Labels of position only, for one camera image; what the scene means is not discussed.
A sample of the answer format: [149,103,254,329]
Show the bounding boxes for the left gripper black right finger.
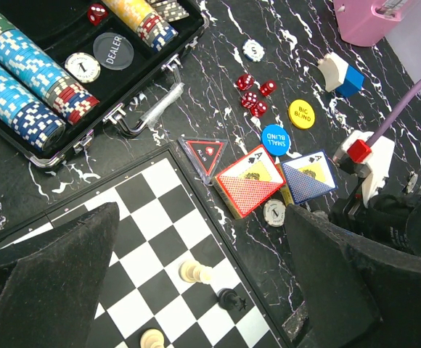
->
[285,204,421,347]

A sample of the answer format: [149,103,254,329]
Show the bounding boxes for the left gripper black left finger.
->
[0,202,119,347]

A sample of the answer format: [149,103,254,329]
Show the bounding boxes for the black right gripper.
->
[329,194,421,257]

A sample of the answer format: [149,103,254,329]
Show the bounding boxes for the black poker set case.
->
[0,1,208,168]

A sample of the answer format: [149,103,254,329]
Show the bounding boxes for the grey white chip stack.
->
[242,39,265,62]

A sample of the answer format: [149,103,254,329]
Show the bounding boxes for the white loose poker chip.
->
[263,199,285,227]

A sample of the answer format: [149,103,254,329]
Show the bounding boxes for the blue playing card deck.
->
[276,150,337,205]

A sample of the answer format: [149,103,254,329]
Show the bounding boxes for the white chess pawn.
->
[140,328,165,348]

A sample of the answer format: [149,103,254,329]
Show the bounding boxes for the black chess piece right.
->
[218,288,247,311]

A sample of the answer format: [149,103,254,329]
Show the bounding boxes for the black white chess board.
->
[0,149,287,347]

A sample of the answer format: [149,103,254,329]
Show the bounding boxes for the white chess king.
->
[179,260,213,284]

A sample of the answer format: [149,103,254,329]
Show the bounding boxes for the red playing card deck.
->
[211,145,286,219]

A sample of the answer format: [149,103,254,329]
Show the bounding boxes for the yellow big blind button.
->
[287,99,315,130]

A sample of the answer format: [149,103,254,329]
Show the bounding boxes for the blue small blind button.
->
[261,124,291,157]

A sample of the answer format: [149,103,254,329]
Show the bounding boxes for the white and blue block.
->
[317,52,364,98]

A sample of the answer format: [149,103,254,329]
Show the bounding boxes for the green blue chip column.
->
[0,13,99,125]

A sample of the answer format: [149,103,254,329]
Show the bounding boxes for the light blue chip column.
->
[0,65,65,151]

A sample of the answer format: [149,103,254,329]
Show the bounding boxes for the triangular all-in marker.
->
[178,136,228,185]

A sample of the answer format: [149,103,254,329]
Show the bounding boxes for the pink metronome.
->
[332,0,420,47]

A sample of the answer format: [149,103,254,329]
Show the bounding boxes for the white single chip in case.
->
[65,52,101,83]

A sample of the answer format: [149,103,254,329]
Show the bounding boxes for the grey dealer button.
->
[93,32,134,70]

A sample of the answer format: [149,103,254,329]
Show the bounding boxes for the red die in case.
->
[87,3,108,25]

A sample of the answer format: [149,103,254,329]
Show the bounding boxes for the red yellow chip column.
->
[104,0,178,52]

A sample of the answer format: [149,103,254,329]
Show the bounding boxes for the purple red chip column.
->
[147,0,189,22]

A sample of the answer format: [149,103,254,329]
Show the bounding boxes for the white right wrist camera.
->
[332,130,395,207]

